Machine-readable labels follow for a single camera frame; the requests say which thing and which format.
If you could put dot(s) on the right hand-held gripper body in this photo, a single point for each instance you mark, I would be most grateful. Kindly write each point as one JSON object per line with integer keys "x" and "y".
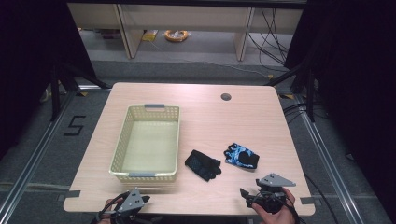
{"x": 274, "y": 181}

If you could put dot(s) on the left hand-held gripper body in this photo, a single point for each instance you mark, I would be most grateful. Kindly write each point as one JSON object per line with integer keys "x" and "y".
{"x": 132, "y": 202}

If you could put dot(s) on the blue camouflage glove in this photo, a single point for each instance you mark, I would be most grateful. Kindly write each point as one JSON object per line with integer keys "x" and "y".
{"x": 241, "y": 155}

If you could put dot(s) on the black glove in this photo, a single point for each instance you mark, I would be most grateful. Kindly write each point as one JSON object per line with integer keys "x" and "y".
{"x": 201, "y": 164}

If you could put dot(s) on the pale yellow plastic basket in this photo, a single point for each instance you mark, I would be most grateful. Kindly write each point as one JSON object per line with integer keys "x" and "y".
{"x": 149, "y": 143}

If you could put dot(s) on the person's left hand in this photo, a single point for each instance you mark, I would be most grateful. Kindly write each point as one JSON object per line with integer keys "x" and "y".
{"x": 113, "y": 204}

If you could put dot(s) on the person's right hand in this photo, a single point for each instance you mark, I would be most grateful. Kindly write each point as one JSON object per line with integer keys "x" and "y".
{"x": 280, "y": 217}

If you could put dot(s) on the grey tape strip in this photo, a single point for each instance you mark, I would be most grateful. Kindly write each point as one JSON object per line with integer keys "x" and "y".
{"x": 308, "y": 200}
{"x": 72, "y": 193}

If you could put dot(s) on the yellow black floor tape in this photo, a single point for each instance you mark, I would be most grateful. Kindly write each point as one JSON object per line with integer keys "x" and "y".
{"x": 82, "y": 93}
{"x": 287, "y": 96}

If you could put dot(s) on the black metal stand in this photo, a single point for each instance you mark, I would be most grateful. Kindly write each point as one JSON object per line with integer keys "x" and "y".
{"x": 55, "y": 93}
{"x": 310, "y": 93}

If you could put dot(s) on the black curtain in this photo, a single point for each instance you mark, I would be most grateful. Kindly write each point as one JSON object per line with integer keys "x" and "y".
{"x": 28, "y": 56}
{"x": 358, "y": 77}

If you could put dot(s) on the yellow packet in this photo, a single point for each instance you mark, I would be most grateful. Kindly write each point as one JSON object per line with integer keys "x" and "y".
{"x": 150, "y": 36}

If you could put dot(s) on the aluminium floor rail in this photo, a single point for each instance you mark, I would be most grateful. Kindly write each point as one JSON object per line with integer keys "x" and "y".
{"x": 34, "y": 158}
{"x": 327, "y": 168}

